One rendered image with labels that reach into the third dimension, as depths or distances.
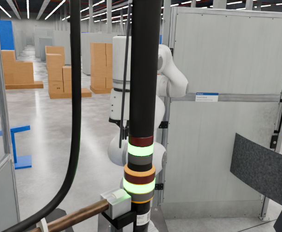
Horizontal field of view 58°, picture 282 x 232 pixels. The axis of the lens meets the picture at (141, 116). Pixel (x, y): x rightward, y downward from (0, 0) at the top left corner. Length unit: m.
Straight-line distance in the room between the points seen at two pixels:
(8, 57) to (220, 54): 7.94
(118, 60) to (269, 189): 1.85
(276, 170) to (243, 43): 1.06
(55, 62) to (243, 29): 6.13
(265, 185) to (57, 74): 6.50
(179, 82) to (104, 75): 7.37
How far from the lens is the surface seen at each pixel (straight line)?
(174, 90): 1.17
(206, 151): 2.47
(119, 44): 0.78
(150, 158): 0.34
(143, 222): 0.38
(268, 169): 2.31
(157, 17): 0.30
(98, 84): 8.47
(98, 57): 8.35
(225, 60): 2.30
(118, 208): 0.34
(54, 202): 0.30
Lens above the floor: 1.74
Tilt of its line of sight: 17 degrees down
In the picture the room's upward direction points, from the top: 2 degrees clockwise
